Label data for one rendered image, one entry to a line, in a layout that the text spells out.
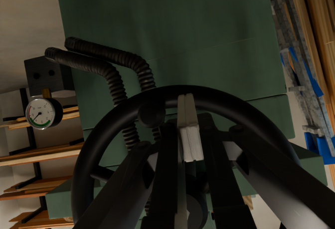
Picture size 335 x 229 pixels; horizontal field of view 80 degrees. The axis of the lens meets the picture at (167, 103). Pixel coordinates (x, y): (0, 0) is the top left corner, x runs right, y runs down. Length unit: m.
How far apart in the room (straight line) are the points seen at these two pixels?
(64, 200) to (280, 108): 0.51
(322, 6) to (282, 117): 1.36
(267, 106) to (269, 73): 0.07
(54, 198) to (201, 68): 0.44
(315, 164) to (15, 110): 4.12
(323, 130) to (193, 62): 1.00
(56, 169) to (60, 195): 3.32
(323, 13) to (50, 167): 3.89
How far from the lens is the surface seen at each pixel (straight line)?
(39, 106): 0.47
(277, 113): 0.45
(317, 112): 1.30
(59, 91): 0.48
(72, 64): 0.37
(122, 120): 0.25
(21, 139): 4.21
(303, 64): 1.28
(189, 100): 0.18
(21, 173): 4.35
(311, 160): 0.49
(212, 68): 0.43
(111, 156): 0.47
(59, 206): 0.57
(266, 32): 0.46
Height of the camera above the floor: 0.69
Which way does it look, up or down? level
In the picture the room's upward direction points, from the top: 169 degrees clockwise
